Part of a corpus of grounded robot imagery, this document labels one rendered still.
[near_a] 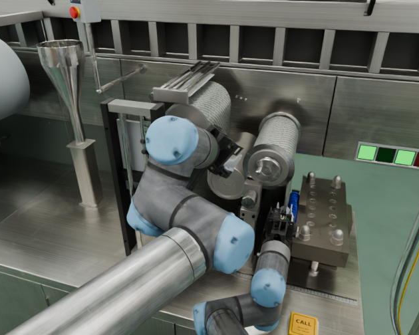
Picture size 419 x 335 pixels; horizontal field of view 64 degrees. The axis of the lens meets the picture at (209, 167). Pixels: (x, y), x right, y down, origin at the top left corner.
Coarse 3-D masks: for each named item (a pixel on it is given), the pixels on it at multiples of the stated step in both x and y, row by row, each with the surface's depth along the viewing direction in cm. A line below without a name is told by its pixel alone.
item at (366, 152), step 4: (360, 148) 118; (364, 148) 118; (368, 148) 117; (372, 148) 117; (360, 152) 119; (364, 152) 118; (368, 152) 118; (372, 152) 117; (360, 156) 119; (364, 156) 119; (368, 156) 119; (372, 156) 118
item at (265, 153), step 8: (256, 152) 95; (264, 152) 94; (272, 152) 93; (256, 160) 96; (280, 160) 93; (248, 168) 98; (288, 168) 94; (280, 176) 96; (264, 184) 99; (272, 184) 98
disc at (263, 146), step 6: (264, 144) 93; (270, 144) 93; (252, 150) 95; (258, 150) 95; (276, 150) 93; (282, 150) 92; (246, 156) 97; (288, 156) 93; (246, 162) 98; (288, 162) 94; (246, 168) 99; (294, 168) 94; (246, 174) 100; (288, 174) 95; (288, 180) 96; (264, 186) 100; (270, 186) 99; (276, 186) 98; (282, 186) 98
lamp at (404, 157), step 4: (400, 152) 115; (404, 152) 114; (408, 152) 114; (412, 152) 113; (400, 156) 115; (404, 156) 115; (408, 156) 114; (412, 156) 114; (396, 160) 116; (400, 160) 116; (404, 160) 115; (408, 160) 115; (408, 164) 116
